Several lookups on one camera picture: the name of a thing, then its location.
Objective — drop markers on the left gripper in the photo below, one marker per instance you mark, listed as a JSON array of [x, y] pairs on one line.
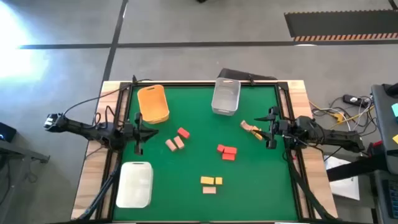
[[133, 133]]

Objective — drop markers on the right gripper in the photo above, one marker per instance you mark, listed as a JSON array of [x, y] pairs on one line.
[[278, 128]]

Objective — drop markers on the yellow triangular wooden block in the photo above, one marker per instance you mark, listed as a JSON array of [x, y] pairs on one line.
[[255, 128]]

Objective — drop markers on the natural wooden arch block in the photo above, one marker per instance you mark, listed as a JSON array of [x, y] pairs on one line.
[[246, 125]]

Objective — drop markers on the small red wooden block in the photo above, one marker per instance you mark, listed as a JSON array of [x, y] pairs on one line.
[[220, 148]]

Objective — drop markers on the long yellow wooden block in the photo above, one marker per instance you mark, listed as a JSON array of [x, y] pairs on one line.
[[207, 180]]

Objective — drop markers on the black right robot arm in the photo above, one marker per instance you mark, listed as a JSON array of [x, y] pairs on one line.
[[335, 137]]

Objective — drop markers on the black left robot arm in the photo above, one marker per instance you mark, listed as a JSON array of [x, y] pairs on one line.
[[81, 127]]

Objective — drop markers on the orange plastic bin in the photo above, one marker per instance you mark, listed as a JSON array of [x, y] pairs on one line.
[[152, 104]]

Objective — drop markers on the gray plastic bin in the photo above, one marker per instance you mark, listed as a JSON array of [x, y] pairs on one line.
[[226, 96]]

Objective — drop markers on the white plastic bin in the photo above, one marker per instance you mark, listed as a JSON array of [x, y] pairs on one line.
[[134, 185]]

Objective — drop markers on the black flat panel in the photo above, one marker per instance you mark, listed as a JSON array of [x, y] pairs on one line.
[[236, 74]]

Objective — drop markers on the green felt mat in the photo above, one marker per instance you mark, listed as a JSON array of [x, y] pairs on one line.
[[248, 186]]

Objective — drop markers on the black power strip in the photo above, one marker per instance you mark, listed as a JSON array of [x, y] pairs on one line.
[[351, 99]]

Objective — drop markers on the black metal bar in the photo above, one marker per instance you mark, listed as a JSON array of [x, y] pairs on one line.
[[354, 168]]

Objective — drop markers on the white paper sheet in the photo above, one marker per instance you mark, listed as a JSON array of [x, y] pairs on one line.
[[345, 186]]

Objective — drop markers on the gray desk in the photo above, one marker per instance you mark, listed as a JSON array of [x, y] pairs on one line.
[[385, 124]]

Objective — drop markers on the black hazard-striped floor mat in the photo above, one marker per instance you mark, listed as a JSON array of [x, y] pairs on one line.
[[342, 25]]

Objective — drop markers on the gray metal stand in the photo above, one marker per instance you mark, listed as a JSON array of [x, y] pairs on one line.
[[18, 151]]

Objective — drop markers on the yellow sticky note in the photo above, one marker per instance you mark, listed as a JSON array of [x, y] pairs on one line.
[[395, 139]]

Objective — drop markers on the teal sticky note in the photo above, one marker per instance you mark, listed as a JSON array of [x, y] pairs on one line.
[[395, 110]]

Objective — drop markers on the black rounded device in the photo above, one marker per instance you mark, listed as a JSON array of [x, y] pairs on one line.
[[392, 89]]

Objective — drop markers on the black device with blue light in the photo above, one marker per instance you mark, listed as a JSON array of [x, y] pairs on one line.
[[6, 132]]

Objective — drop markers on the dark gray equipment case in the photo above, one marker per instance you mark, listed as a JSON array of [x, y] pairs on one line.
[[388, 199]]

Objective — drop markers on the black metal table frame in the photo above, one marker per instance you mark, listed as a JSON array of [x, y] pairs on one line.
[[186, 83]]

